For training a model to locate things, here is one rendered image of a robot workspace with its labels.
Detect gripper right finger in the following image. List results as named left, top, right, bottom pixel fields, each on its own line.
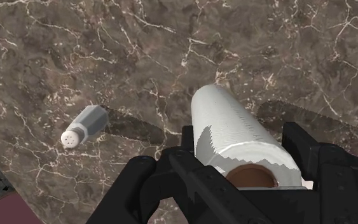
left=281, top=122, right=358, bottom=224

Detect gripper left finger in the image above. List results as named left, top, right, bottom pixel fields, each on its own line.
left=86, top=125, right=272, bottom=224

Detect white paper towel roll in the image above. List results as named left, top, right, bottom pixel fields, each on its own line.
left=190, top=83, right=306, bottom=191

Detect grey salt shaker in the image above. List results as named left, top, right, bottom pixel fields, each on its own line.
left=60, top=104, right=110, bottom=149

